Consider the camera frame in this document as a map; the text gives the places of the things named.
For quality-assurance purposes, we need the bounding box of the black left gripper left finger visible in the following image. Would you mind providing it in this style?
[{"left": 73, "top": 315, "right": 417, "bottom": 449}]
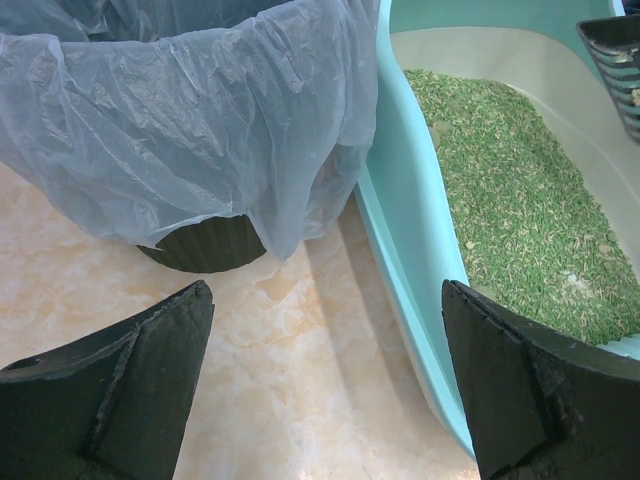
[{"left": 1, "top": 280, "right": 214, "bottom": 479}]

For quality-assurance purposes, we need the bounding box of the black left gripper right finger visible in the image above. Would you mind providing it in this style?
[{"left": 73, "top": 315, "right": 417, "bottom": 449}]
[{"left": 442, "top": 280, "right": 639, "bottom": 479}]

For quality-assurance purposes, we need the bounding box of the black trash bin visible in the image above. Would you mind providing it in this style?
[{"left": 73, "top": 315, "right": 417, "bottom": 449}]
[{"left": 138, "top": 215, "right": 266, "bottom": 274}]

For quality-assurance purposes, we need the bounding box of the teal plastic litter box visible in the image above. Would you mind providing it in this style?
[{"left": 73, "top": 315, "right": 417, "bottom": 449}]
[{"left": 356, "top": 1, "right": 639, "bottom": 453}]

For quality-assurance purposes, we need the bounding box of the black litter scoop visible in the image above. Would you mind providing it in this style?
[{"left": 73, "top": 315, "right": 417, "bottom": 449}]
[{"left": 577, "top": 14, "right": 639, "bottom": 145}]

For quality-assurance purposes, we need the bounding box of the green cat litter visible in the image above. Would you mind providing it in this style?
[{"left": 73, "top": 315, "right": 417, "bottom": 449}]
[{"left": 406, "top": 69, "right": 639, "bottom": 345}]

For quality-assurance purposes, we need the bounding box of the translucent blue bin liner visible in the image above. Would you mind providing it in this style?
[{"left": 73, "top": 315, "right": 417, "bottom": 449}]
[{"left": 1, "top": 1, "right": 380, "bottom": 259}]

